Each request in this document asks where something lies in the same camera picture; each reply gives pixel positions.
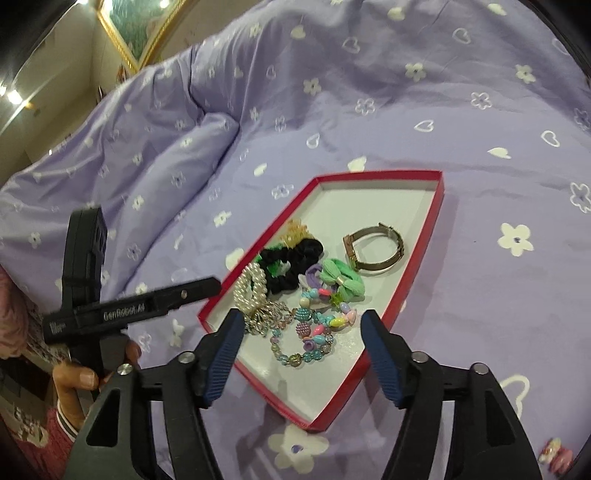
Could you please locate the white pearl hair accessory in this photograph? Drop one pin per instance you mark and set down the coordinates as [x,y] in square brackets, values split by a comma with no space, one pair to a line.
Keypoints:
[250,292]

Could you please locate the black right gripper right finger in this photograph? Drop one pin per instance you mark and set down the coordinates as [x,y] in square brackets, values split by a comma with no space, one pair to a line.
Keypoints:
[488,440]

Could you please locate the black velvet scrunchie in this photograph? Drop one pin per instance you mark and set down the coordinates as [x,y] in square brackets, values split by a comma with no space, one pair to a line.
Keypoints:
[299,258]

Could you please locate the left hand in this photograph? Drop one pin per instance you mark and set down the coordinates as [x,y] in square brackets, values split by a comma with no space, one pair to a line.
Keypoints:
[69,378]

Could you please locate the gold framed picture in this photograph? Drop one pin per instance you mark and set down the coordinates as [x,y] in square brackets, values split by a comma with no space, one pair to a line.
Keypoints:
[138,29]

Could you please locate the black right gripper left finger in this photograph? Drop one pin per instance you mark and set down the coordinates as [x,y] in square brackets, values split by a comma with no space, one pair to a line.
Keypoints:
[117,442]

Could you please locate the yellow floral hair claw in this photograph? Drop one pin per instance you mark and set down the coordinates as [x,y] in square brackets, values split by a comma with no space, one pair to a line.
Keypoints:
[294,233]

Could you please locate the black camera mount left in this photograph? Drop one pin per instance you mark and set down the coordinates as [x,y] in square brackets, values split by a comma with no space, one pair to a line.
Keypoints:
[83,258]

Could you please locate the rose gold green watch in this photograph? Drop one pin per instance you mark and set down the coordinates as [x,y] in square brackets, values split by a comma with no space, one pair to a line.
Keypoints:
[374,248]

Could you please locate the pink candy hair clip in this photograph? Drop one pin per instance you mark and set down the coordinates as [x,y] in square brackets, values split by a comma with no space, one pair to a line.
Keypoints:
[556,457]

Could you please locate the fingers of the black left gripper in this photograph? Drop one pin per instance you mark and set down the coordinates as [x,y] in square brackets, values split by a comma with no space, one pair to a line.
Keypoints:
[172,298]

